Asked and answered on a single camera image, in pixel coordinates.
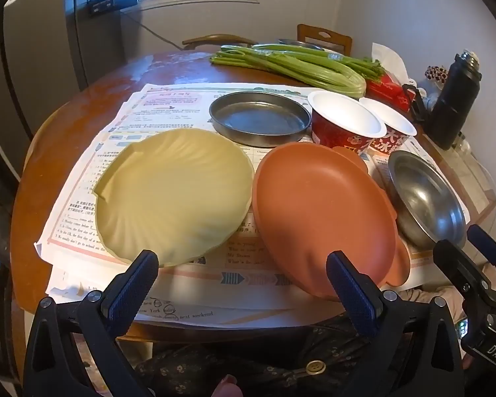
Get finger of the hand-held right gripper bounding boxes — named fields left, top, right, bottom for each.
left=467, top=223, right=496, bottom=294
left=433, top=239, right=496, bottom=325

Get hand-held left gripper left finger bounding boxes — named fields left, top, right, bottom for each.
left=22, top=249, right=160, bottom=397

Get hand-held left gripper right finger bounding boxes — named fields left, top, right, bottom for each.
left=326, top=250, right=466, bottom=397

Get stainless steel bowl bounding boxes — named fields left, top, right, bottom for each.
left=386, top=150, right=468, bottom=251

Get orange plate with handles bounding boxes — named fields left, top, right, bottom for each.
left=251, top=141, right=412, bottom=298

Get yellow shell-shaped plate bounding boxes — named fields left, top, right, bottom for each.
left=93, top=127, right=255, bottom=268

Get red paper bowl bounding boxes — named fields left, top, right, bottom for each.
left=307, top=90, right=386, bottom=150
left=359, top=98, right=417, bottom=155

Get round metal plate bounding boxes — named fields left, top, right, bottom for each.
left=209, top=91, right=312, bottom=147

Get person's left hand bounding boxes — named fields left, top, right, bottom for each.
left=213, top=374, right=244, bottom=397

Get person's light pants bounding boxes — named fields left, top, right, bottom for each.
left=397, top=285, right=464, bottom=323

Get person's dark floral clothing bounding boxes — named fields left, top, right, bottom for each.
left=134, top=314, right=422, bottom=397

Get black thermos bottle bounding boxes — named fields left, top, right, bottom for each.
left=402, top=50, right=483, bottom=151

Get red spotted pouch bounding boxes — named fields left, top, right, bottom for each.
left=425, top=65, right=449, bottom=86

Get red tissue box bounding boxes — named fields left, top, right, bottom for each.
left=366, top=42, right=416, bottom=111

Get colourful printed worksheet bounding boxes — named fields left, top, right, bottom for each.
left=33, top=83, right=434, bottom=298

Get green celery bunch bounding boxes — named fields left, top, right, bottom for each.
left=210, top=51, right=367, bottom=99
left=252, top=43, right=386, bottom=82

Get grey refrigerator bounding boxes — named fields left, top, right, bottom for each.
left=0, top=0, right=127, bottom=183

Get wooden chair with cutout back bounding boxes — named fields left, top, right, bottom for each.
left=297, top=24, right=353, bottom=56

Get steel basin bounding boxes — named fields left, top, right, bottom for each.
left=278, top=39, right=327, bottom=51

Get wooden curved-back chair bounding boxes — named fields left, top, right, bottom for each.
left=182, top=34, right=259, bottom=50

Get black box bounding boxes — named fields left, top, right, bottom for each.
left=87, top=0, right=138, bottom=15

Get black cable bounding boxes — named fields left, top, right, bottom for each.
left=123, top=12, right=183, bottom=49

